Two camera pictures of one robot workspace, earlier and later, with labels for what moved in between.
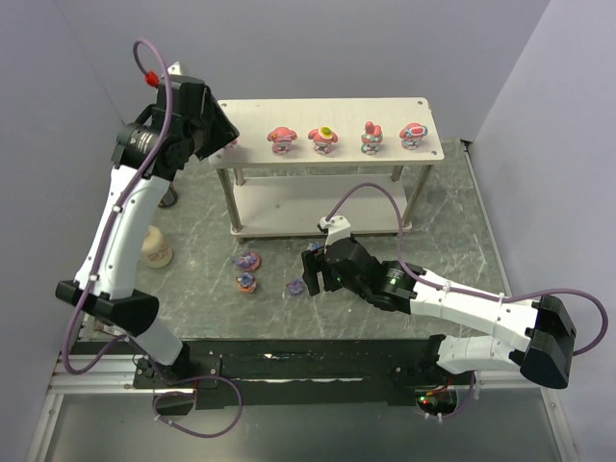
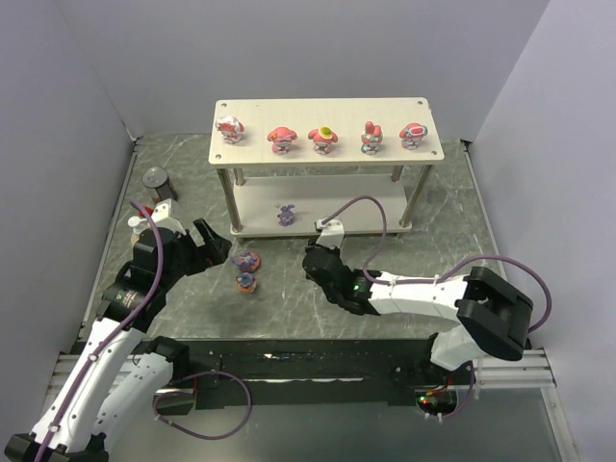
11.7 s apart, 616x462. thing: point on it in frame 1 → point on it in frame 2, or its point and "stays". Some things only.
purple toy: x=295 y=287 → x=286 y=216
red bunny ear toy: x=372 y=138 stays
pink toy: x=281 y=139 stays
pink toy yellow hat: x=322 y=139 stays
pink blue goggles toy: x=411 y=134 stays
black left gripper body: x=207 y=123 → x=196 y=247
